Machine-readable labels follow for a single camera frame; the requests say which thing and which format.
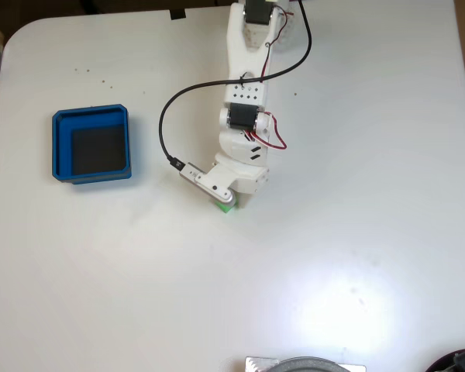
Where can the green cube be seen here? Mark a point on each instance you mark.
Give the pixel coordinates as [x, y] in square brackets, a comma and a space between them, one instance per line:
[226, 207]

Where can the blue box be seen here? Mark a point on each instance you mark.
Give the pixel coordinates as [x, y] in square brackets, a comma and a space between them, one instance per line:
[62, 155]

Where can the grey round disc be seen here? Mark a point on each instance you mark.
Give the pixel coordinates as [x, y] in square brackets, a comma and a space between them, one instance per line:
[310, 366]

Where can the black tape piece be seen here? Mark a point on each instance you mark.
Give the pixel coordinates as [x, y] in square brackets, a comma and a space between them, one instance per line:
[177, 14]

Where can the black object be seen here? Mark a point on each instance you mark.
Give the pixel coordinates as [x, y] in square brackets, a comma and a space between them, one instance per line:
[461, 362]

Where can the silver camera box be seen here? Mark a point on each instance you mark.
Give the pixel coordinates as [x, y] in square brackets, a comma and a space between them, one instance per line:
[224, 198]

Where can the silver metal bracket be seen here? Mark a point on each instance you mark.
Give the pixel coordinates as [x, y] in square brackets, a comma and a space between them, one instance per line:
[255, 364]

